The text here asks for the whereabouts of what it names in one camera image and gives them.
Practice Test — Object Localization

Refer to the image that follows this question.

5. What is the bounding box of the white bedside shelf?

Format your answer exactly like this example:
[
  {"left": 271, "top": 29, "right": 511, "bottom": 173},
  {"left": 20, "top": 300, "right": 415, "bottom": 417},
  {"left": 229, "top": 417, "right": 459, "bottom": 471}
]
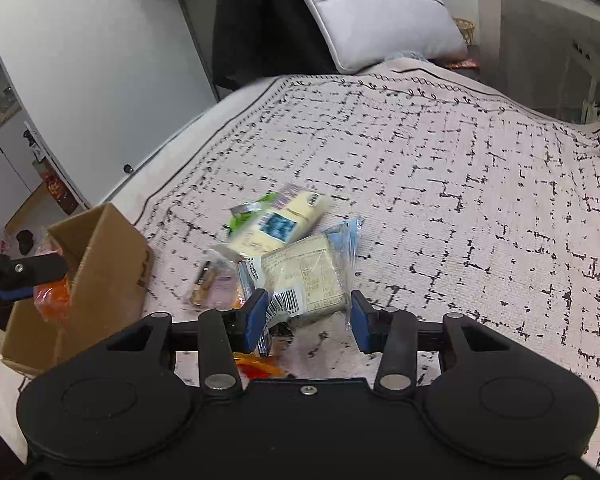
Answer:
[{"left": 475, "top": 0, "right": 600, "bottom": 127}]

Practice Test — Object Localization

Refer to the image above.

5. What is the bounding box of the black clothing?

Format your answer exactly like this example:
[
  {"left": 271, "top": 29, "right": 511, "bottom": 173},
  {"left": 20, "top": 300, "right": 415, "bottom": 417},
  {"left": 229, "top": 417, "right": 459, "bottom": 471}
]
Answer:
[{"left": 211, "top": 0, "right": 381, "bottom": 92}]

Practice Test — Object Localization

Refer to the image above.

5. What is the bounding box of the clear white bread packet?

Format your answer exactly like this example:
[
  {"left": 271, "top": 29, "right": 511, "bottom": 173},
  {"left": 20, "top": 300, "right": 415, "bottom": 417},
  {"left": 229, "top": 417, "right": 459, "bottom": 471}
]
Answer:
[{"left": 236, "top": 216, "right": 365, "bottom": 332}]

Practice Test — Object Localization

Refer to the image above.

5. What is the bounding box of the green snack packet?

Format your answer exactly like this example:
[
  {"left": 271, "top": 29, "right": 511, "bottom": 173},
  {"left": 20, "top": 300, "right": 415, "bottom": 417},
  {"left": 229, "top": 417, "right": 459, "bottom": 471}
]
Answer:
[{"left": 229, "top": 191, "right": 279, "bottom": 233}]

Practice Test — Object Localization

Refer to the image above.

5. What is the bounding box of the red orange gift bag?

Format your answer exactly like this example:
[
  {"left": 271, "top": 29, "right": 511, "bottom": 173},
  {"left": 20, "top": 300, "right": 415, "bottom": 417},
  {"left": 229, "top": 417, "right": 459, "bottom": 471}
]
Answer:
[{"left": 39, "top": 174, "right": 82, "bottom": 217}]

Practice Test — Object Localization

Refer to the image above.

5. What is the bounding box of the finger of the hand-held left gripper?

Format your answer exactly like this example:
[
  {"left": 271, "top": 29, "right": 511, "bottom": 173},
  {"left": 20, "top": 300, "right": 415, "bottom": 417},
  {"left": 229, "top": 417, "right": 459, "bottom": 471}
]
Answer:
[
  {"left": 7, "top": 252, "right": 69, "bottom": 286},
  {"left": 0, "top": 285, "right": 35, "bottom": 307}
]

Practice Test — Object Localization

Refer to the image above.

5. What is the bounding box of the pale yellow snack packet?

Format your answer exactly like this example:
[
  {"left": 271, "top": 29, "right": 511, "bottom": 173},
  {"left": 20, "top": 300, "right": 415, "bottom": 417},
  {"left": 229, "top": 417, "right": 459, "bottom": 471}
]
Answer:
[{"left": 224, "top": 184, "right": 334, "bottom": 257}]

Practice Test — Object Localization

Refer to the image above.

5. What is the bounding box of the wicker basket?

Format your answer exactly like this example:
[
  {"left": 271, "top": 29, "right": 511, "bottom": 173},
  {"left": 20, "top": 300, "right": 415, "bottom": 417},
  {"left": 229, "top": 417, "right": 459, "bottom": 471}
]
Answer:
[{"left": 452, "top": 17, "right": 477, "bottom": 47}]

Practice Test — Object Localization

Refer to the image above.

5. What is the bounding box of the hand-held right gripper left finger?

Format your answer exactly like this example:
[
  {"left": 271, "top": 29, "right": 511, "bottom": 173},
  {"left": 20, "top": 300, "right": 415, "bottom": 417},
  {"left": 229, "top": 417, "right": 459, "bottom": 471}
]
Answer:
[{"left": 106, "top": 288, "right": 271, "bottom": 395}]

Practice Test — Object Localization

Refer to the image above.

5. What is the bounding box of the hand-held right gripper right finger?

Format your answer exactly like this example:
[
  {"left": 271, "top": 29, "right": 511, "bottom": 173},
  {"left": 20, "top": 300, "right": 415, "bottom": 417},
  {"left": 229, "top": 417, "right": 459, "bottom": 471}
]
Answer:
[{"left": 350, "top": 290, "right": 502, "bottom": 394}]

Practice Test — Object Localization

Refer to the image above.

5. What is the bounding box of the clear brown cake packet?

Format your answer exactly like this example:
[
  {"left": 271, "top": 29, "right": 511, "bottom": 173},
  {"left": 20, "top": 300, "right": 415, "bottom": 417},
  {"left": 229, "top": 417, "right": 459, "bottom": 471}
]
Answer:
[{"left": 189, "top": 259, "right": 242, "bottom": 310}]

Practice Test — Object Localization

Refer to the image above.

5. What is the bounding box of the cardboard box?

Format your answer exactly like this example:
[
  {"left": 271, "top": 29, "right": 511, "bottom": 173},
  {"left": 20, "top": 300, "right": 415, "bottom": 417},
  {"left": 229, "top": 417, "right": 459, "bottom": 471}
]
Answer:
[{"left": 1, "top": 203, "right": 156, "bottom": 377}]

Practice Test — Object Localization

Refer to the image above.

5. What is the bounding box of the orange snack packet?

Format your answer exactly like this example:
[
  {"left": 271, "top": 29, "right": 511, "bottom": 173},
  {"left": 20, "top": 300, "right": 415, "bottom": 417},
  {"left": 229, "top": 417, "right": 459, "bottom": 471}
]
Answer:
[
  {"left": 34, "top": 274, "right": 72, "bottom": 322},
  {"left": 231, "top": 352, "right": 287, "bottom": 380}
]

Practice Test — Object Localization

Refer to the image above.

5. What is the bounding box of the grey pillow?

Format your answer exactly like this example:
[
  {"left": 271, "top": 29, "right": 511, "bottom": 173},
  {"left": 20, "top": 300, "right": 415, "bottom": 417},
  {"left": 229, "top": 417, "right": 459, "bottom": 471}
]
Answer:
[{"left": 290, "top": 0, "right": 469, "bottom": 74}]

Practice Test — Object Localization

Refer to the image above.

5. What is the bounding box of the printed white blanket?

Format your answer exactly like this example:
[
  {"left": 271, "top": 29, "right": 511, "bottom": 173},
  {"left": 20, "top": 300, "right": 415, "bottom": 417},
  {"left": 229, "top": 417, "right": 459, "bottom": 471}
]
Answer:
[{"left": 99, "top": 57, "right": 600, "bottom": 480}]

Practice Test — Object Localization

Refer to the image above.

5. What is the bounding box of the white door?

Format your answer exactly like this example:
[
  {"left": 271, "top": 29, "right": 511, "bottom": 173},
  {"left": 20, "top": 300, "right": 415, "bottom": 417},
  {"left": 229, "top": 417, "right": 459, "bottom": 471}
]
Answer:
[{"left": 0, "top": 0, "right": 222, "bottom": 212}]

